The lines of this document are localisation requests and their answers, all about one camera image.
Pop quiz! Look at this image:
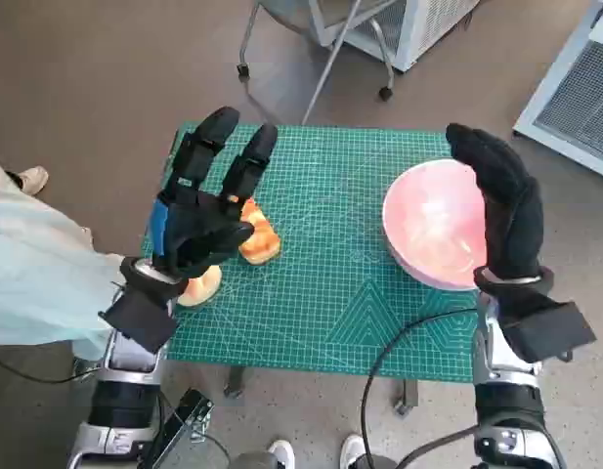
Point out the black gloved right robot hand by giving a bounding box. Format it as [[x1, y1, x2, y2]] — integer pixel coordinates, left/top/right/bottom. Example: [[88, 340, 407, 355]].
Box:
[[446, 122, 546, 282]]

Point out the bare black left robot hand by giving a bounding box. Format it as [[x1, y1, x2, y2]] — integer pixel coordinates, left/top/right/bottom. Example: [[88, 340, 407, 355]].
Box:
[[149, 106, 279, 284]]

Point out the round bread bun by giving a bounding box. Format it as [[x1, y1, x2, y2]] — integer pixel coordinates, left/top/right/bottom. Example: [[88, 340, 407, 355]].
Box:
[[176, 266, 223, 309]]

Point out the long twisted bread loaf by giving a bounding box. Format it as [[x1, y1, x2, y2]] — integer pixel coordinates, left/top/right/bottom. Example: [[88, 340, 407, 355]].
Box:
[[237, 197, 282, 267]]

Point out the pink bowl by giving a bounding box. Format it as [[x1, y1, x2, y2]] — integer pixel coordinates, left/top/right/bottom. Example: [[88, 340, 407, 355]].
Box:
[[381, 158, 489, 292]]

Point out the green cutting mat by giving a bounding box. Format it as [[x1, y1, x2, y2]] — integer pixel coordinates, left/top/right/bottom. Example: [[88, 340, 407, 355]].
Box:
[[143, 121, 481, 383]]

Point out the white cabinet with mesh panel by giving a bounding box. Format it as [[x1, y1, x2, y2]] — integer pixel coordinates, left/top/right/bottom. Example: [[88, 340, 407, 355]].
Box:
[[308, 0, 483, 73], [511, 0, 603, 183]]

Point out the black table leg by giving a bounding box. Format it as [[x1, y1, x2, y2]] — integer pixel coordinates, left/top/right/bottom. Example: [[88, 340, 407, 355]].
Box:
[[223, 365, 244, 398], [392, 378, 420, 417]]

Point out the person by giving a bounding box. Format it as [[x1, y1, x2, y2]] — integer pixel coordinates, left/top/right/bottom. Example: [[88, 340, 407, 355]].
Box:
[[0, 155, 125, 361]]

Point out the person's beige shoe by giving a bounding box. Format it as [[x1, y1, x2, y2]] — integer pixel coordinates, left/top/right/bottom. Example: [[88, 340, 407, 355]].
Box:
[[16, 165, 50, 197]]

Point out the white shoe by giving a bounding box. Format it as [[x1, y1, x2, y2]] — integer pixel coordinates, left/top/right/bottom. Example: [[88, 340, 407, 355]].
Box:
[[339, 433, 369, 469], [267, 439, 296, 469]]

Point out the grey chair with casters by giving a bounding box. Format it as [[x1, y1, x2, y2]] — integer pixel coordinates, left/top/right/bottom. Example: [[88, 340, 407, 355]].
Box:
[[236, 0, 396, 126]]

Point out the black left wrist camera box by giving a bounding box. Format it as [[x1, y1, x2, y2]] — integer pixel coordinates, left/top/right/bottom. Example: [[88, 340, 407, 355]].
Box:
[[98, 287, 178, 354]]

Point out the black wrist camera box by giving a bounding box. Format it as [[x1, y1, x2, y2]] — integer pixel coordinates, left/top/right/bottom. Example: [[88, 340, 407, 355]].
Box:
[[98, 287, 178, 354], [504, 301, 598, 364]]

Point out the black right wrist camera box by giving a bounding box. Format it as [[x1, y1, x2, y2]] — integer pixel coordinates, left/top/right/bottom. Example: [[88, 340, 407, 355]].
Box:
[[504, 301, 598, 364]]

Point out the black metal bracket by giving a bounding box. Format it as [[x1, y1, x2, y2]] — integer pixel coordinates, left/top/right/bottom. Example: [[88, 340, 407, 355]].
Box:
[[132, 388, 217, 469]]

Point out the thin black floor cable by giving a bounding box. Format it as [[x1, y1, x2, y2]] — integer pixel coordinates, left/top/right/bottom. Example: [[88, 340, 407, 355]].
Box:
[[0, 347, 233, 463]]

